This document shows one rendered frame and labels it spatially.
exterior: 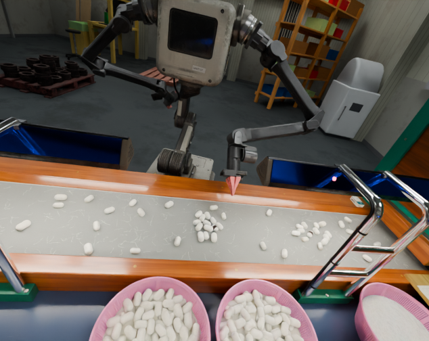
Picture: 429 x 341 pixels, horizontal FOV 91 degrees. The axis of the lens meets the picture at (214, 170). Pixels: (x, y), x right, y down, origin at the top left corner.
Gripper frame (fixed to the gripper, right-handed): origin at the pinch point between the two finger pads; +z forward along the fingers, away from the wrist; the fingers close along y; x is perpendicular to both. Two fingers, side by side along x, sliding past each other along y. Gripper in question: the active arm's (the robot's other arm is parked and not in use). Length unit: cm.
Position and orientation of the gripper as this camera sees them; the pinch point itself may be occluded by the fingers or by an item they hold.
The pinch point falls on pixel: (232, 193)
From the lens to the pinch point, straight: 87.1
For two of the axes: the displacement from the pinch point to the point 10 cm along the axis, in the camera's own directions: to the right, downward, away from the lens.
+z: -0.5, 9.6, -2.6
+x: -2.1, 2.5, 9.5
